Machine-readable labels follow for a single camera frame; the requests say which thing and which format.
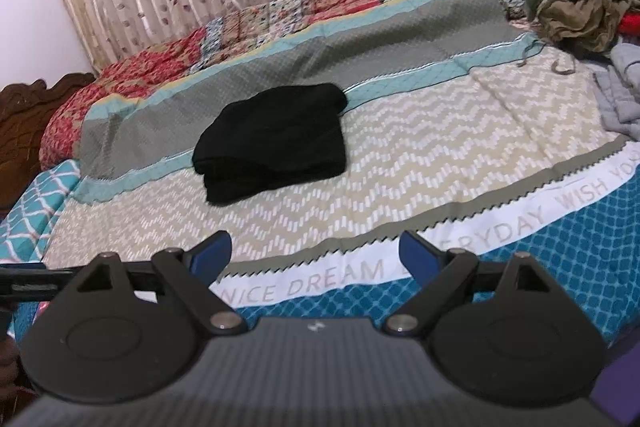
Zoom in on red cloth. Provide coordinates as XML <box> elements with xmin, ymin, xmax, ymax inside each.
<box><xmin>617</xmin><ymin>11</ymin><xmax>640</xmax><ymax>38</ymax></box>

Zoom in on black pants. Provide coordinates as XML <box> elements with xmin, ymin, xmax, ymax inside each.
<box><xmin>192</xmin><ymin>83</ymin><xmax>349</xmax><ymax>206</ymax></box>

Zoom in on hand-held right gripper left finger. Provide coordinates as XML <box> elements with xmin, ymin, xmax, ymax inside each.
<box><xmin>65</xmin><ymin>231</ymin><xmax>244</xmax><ymax>336</ymax></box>

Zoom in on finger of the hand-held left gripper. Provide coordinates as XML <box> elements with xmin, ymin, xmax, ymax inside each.
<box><xmin>0</xmin><ymin>263</ymin><xmax>77</xmax><ymax>304</ymax></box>

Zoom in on red floral patchwork quilt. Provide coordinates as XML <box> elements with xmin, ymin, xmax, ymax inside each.
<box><xmin>39</xmin><ymin>0</ymin><xmax>541</xmax><ymax>170</ymax></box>

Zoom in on striped zigzag bedspread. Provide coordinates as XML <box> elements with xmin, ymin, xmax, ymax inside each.
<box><xmin>42</xmin><ymin>0</ymin><xmax>640</xmax><ymax>295</ymax></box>

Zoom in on carved wooden headboard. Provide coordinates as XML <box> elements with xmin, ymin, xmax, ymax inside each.
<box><xmin>0</xmin><ymin>73</ymin><xmax>96</xmax><ymax>218</ymax></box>

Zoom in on grey quilted cloth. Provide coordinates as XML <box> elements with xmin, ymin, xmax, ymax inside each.
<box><xmin>592</xmin><ymin>42</ymin><xmax>640</xmax><ymax>138</ymax></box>

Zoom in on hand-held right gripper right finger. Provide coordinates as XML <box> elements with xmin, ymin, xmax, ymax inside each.
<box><xmin>384</xmin><ymin>231</ymin><xmax>563</xmax><ymax>336</ymax></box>

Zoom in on purple cloth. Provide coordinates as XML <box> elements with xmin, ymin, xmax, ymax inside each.
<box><xmin>592</xmin><ymin>339</ymin><xmax>640</xmax><ymax>427</ymax></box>

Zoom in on olive clothes pile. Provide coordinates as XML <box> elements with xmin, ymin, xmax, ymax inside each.
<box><xmin>525</xmin><ymin>0</ymin><xmax>640</xmax><ymax>56</ymax></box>

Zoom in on teal lattice bedsheet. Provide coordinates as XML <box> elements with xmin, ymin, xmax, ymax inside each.
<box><xmin>0</xmin><ymin>159</ymin><xmax>640</xmax><ymax>350</ymax></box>

